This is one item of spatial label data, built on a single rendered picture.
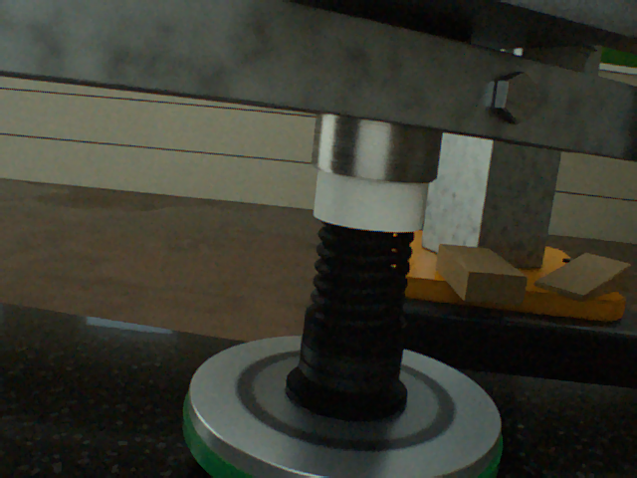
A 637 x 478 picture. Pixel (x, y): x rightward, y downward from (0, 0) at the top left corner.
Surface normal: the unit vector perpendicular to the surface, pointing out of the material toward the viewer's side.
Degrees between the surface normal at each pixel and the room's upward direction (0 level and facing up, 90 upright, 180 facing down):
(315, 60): 90
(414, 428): 0
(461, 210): 90
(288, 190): 90
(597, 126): 90
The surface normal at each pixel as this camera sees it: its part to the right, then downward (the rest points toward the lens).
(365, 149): -0.25, 0.16
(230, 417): 0.11, -0.98
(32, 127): 0.01, 0.19
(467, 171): -0.90, -0.01
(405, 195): 0.51, 0.22
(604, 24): 0.35, 0.58
